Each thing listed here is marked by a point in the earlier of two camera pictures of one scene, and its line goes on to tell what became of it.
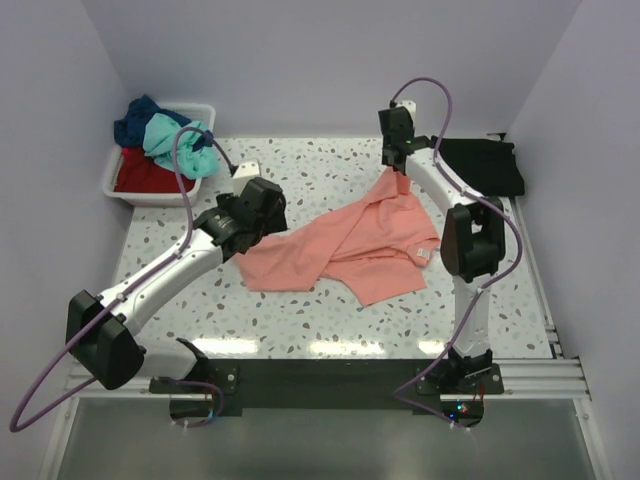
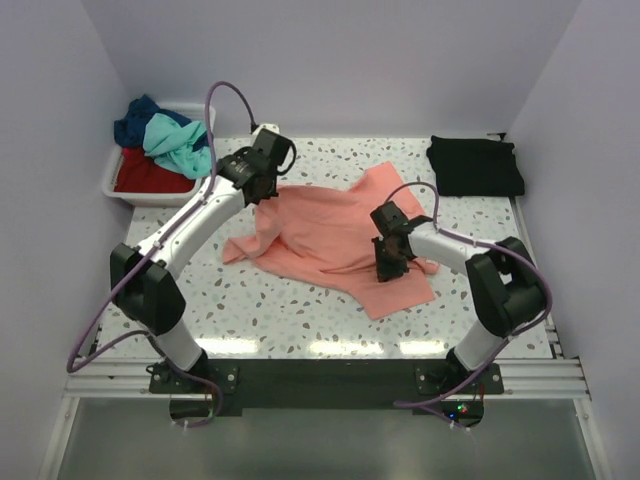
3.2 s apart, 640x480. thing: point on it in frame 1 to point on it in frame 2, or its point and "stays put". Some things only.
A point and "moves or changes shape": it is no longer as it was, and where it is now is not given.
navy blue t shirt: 129,131 stays put
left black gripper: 276,223 to 275,193
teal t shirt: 159,133 stays put
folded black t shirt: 489,166 stays put
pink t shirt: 366,245 moves or changes shape
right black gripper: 383,159 to 386,272
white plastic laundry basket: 196,112 stays put
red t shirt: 138,172 stays put
